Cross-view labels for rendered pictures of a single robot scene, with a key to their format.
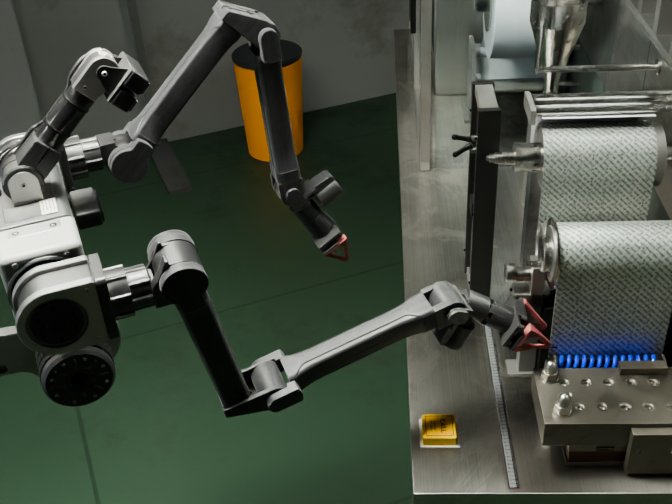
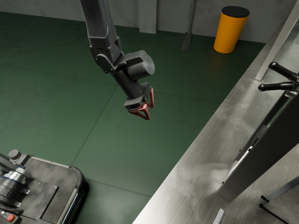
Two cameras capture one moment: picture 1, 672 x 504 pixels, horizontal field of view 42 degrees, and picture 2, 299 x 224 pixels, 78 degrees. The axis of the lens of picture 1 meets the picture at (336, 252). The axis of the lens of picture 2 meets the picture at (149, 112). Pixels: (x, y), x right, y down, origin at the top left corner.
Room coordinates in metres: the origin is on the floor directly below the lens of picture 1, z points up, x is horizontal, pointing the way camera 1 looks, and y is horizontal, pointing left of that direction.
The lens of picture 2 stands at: (1.44, -0.26, 1.54)
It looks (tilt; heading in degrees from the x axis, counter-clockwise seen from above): 49 degrees down; 34
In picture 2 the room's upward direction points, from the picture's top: straight up
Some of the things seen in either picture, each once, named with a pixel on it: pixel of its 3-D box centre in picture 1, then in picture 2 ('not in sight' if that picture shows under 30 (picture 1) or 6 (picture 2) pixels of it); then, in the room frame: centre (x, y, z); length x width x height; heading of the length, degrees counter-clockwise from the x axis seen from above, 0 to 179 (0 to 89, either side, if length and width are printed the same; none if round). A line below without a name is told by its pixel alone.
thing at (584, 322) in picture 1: (610, 324); not in sight; (1.39, -0.55, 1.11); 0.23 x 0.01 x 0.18; 86
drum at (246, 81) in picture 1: (271, 102); (228, 30); (4.34, 0.30, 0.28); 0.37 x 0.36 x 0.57; 110
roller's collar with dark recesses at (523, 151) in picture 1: (527, 157); not in sight; (1.71, -0.43, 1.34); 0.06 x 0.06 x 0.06; 86
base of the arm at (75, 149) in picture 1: (79, 156); not in sight; (1.61, 0.51, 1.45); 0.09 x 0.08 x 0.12; 20
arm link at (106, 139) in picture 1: (118, 156); not in sight; (1.64, 0.44, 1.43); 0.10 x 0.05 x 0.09; 110
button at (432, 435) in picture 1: (439, 429); not in sight; (1.31, -0.20, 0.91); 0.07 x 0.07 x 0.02; 86
